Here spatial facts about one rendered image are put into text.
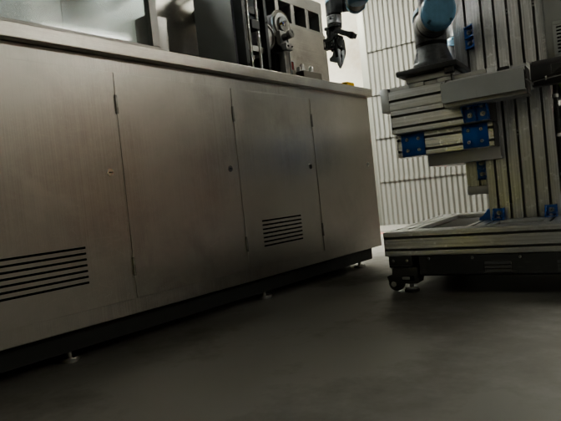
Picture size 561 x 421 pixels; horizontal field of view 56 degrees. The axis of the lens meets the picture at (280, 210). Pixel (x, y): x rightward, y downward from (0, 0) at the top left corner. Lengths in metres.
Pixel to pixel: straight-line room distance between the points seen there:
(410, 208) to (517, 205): 3.41
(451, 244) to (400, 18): 4.04
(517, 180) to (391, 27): 3.78
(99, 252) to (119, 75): 0.53
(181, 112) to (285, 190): 0.58
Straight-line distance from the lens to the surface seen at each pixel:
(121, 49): 1.69
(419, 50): 2.13
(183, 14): 2.78
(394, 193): 5.58
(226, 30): 2.52
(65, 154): 1.54
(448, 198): 5.42
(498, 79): 1.90
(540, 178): 2.17
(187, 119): 1.82
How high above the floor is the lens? 0.40
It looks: 1 degrees down
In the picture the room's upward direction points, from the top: 6 degrees counter-clockwise
